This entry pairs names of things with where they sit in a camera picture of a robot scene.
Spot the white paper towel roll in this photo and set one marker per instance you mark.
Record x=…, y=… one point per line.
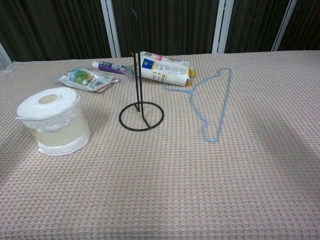
x=55, y=117

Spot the yellow ended clear packet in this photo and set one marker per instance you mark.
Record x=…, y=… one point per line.
x=192, y=73

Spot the beige waffle weave tablecloth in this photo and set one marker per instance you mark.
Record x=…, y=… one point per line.
x=160, y=180

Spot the white purple tube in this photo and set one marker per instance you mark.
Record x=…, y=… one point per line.
x=107, y=66

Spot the silver green snack pouch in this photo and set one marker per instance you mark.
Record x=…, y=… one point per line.
x=85, y=79

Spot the white partition frame post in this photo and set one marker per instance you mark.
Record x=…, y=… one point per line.
x=222, y=25
x=3, y=57
x=283, y=27
x=111, y=27

